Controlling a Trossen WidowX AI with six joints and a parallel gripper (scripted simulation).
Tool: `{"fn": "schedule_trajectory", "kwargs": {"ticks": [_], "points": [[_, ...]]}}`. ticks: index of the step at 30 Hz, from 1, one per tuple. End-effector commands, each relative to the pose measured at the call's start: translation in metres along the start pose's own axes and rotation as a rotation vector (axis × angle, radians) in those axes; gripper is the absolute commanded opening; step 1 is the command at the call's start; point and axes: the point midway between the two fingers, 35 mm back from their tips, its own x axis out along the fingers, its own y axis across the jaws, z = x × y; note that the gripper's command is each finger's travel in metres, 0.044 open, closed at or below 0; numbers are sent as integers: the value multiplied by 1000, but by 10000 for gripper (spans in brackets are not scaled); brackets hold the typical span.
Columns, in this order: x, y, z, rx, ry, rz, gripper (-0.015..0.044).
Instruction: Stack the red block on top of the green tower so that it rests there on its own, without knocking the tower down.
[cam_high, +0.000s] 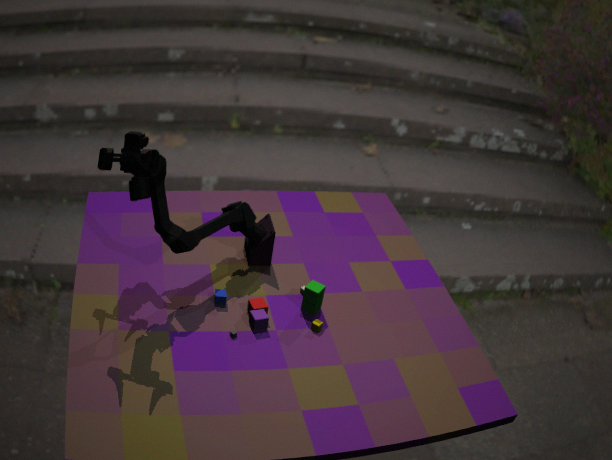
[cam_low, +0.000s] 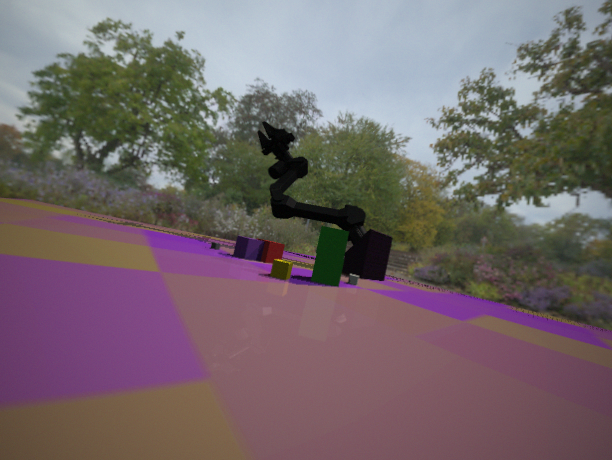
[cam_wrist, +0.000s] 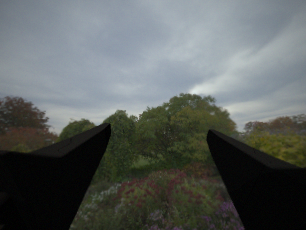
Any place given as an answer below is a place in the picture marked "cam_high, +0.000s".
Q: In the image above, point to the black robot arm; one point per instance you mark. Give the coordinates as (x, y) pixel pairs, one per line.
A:
(238, 215)

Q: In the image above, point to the blue cube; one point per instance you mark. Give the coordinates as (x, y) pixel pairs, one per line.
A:
(220, 296)

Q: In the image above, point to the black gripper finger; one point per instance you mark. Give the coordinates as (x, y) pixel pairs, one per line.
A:
(106, 162)
(143, 159)

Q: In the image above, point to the olive yellow block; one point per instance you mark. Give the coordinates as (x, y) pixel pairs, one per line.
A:
(317, 325)

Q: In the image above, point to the red block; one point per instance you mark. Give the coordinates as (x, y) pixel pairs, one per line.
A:
(259, 303)

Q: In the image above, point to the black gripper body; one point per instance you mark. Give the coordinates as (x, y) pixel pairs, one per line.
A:
(127, 162)

